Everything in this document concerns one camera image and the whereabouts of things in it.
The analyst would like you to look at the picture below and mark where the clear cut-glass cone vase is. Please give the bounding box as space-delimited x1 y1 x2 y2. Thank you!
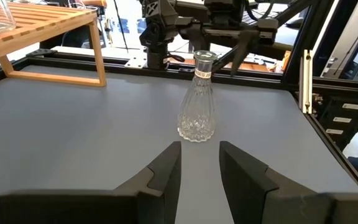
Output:
177 49 219 143

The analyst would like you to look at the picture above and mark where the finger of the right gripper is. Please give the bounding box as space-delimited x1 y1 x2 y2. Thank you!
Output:
230 29 258 77
211 45 239 74

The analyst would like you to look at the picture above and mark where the black aluminium table frame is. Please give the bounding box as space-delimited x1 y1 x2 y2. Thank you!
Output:
0 0 358 194

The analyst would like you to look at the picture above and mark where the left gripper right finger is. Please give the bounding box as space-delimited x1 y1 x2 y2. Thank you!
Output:
218 141 358 224

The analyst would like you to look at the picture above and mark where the wooden slatted shelf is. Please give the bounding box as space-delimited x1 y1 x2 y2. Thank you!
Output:
0 1 108 88

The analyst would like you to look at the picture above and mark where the light wooden strip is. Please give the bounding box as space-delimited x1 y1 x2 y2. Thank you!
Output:
298 49 314 114

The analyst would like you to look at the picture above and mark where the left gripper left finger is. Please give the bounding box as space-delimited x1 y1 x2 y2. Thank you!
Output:
0 141 182 224

